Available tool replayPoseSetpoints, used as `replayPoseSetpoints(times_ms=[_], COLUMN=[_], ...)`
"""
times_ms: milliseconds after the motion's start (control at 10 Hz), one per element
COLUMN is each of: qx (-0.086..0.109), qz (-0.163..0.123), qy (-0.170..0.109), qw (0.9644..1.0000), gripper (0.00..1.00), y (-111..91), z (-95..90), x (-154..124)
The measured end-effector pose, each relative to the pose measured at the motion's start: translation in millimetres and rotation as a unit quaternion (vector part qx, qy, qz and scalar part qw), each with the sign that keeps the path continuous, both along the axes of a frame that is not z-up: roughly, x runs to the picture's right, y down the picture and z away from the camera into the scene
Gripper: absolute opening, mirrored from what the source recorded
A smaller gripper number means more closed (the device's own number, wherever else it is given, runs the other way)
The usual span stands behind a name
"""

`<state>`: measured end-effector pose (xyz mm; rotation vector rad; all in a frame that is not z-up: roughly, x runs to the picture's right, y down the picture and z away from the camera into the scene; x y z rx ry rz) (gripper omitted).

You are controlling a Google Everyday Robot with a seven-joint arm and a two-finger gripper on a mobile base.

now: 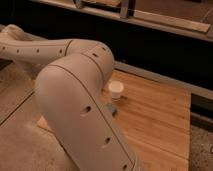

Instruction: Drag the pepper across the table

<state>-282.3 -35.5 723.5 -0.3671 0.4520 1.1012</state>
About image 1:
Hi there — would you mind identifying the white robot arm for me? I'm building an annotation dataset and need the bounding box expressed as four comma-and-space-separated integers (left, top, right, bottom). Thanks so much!
0, 24, 143, 171

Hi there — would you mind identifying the blue sponge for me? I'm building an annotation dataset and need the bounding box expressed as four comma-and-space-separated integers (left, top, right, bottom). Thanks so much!
106, 103, 117, 116

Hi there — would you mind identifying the white paper cup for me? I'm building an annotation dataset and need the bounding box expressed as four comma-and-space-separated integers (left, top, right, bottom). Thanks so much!
108, 81, 124, 99

